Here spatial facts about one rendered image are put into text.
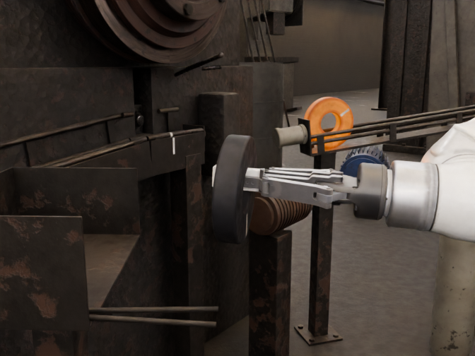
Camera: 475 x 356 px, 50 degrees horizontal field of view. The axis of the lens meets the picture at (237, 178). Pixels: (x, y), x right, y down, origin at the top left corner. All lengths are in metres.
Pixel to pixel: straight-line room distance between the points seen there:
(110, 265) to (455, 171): 0.48
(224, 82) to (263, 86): 2.38
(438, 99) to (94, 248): 3.22
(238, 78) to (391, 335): 0.98
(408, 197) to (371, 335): 1.18
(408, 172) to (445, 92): 3.11
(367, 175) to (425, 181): 0.07
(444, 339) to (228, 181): 1.18
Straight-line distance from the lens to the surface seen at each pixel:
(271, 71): 3.97
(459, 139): 0.82
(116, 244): 0.82
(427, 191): 0.67
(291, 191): 0.66
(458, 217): 0.68
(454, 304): 1.65
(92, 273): 0.75
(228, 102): 1.41
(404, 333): 1.86
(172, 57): 1.25
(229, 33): 1.67
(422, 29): 5.27
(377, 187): 0.67
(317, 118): 1.53
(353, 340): 1.78
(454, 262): 1.60
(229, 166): 0.65
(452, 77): 3.72
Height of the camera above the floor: 0.88
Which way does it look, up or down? 13 degrees down
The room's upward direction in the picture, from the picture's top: straight up
